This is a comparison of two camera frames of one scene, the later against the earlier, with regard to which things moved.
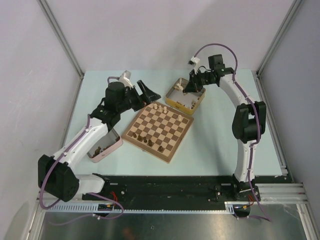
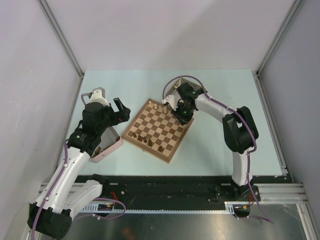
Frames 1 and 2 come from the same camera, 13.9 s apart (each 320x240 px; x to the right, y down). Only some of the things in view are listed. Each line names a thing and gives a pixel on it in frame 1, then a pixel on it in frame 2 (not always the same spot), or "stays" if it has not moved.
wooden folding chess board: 158,130 stays
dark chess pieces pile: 98,151 stays
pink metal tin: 109,143 stays
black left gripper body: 131,100 → 109,119
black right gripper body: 201,79 → 183,112
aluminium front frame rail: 289,193 stays
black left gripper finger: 148,95 → 124,113
